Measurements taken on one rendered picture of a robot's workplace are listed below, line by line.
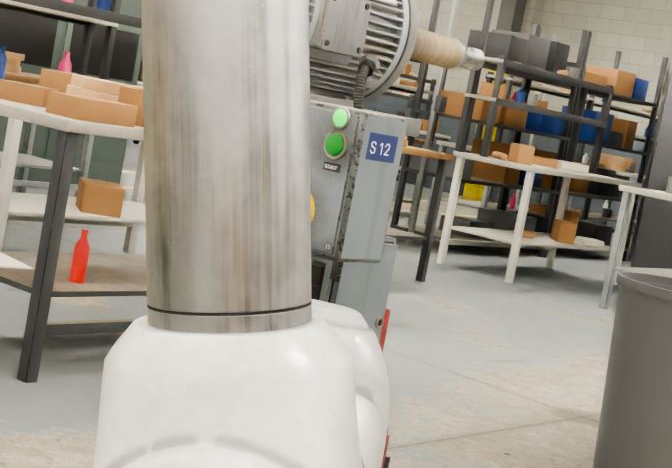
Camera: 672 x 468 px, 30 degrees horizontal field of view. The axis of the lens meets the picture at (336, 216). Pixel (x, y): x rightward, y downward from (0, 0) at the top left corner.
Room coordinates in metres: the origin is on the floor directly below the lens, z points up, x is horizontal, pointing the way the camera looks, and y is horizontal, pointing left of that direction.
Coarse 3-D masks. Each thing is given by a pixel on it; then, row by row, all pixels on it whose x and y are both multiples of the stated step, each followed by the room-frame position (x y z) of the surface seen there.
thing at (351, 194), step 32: (320, 128) 1.66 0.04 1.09; (352, 128) 1.62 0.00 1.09; (384, 128) 1.65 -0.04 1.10; (320, 160) 1.65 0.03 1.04; (352, 160) 1.62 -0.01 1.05; (384, 160) 1.66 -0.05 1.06; (320, 192) 1.64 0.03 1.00; (352, 192) 1.62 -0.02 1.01; (384, 192) 1.67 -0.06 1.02; (320, 224) 1.64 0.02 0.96; (352, 224) 1.63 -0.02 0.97; (384, 224) 1.68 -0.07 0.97; (320, 256) 1.64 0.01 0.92; (352, 256) 1.64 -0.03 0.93
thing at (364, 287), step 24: (360, 72) 1.90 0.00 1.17; (360, 96) 1.90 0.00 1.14; (312, 264) 1.89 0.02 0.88; (336, 264) 1.86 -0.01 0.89; (360, 264) 1.90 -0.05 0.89; (384, 264) 1.95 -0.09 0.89; (312, 288) 1.89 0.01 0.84; (336, 288) 1.87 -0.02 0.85; (360, 288) 1.91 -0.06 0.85; (384, 288) 1.96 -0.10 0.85; (360, 312) 1.92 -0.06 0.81; (384, 312) 1.97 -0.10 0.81
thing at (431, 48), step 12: (420, 36) 2.23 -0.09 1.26; (432, 36) 2.26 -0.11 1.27; (444, 36) 2.31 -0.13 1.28; (420, 48) 2.23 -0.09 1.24; (432, 48) 2.26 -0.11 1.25; (444, 48) 2.28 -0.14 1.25; (456, 48) 2.31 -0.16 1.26; (420, 60) 2.26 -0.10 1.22; (432, 60) 2.28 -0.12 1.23; (444, 60) 2.30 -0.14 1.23; (456, 60) 2.32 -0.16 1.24
